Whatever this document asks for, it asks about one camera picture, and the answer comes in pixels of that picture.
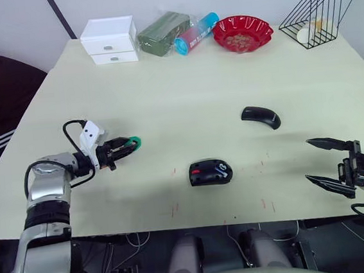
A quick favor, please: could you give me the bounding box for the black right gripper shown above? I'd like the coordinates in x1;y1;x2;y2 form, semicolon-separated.
301;132;364;204

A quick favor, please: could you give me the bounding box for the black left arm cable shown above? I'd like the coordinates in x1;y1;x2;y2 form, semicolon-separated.
18;118;99;204

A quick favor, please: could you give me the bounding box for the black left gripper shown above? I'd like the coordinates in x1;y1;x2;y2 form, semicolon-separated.
93;135;141;173

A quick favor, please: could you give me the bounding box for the white two-drawer box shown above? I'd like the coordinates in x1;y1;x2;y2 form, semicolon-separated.
77;15;140;68

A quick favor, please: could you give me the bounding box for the green pack in clear bag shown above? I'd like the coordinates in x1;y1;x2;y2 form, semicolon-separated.
133;6;198;60

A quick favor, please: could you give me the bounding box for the grey rounded robot leg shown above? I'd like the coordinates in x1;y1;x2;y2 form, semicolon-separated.
160;233;206;273
239;224;293;273

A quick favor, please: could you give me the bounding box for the black mouse cover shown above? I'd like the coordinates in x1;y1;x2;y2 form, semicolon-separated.
239;103;282;134

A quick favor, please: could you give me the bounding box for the red scalloped plastic bowl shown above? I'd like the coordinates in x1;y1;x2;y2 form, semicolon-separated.
211;12;276;57

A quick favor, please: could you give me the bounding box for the blue and pink canister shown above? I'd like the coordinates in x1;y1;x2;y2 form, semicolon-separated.
171;11;223;57

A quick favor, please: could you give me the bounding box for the black wire file rack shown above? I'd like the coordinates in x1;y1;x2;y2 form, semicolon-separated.
275;0;351;53

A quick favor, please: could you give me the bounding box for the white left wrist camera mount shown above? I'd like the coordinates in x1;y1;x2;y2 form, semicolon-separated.
77;118;110;160

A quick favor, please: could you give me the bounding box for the black mouse base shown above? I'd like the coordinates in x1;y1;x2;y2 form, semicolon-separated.
187;155;235;188

